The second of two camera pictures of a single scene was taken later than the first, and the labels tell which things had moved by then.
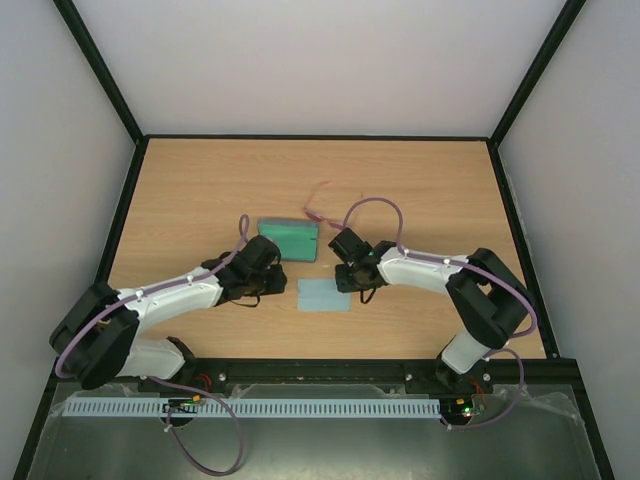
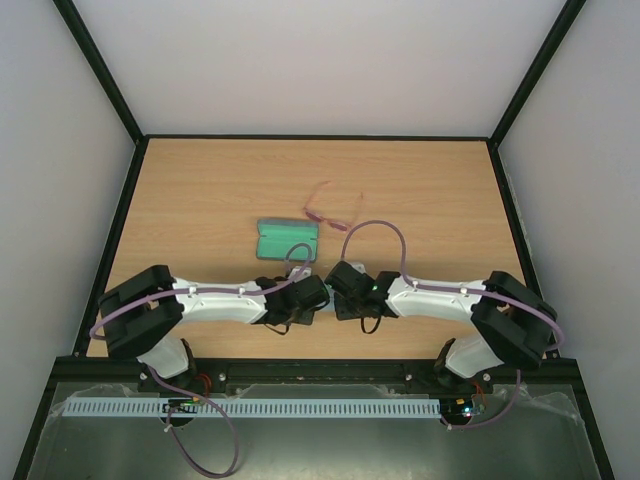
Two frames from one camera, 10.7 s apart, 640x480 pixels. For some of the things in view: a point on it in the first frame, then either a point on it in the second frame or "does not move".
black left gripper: [277, 285] -> [306, 319]
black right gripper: [347, 278] -> [338, 278]
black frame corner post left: [109, 82] does not move
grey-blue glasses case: [297, 240] does not move
